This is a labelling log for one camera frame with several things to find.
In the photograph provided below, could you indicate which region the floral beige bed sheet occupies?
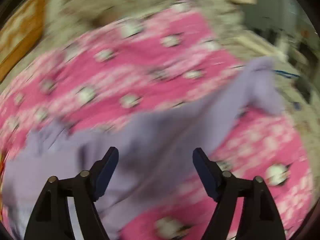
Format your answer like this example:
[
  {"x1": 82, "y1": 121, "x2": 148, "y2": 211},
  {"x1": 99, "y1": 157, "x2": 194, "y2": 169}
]
[{"x1": 0, "y1": 0, "x2": 320, "y2": 170}]

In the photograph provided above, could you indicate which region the lilac fleece jacket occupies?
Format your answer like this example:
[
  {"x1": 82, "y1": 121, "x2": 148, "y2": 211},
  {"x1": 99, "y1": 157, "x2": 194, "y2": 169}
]
[{"x1": 3, "y1": 57, "x2": 283, "y2": 239}]

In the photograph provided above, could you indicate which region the orange checkered plush mat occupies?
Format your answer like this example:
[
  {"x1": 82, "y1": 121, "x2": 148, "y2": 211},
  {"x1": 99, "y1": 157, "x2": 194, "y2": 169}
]
[{"x1": 1, "y1": 0, "x2": 48, "y2": 80}]

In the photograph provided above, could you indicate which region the pink penguin blanket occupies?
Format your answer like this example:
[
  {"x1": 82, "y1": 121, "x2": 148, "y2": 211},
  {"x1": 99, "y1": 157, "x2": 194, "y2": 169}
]
[{"x1": 1, "y1": 1, "x2": 313, "y2": 239}]

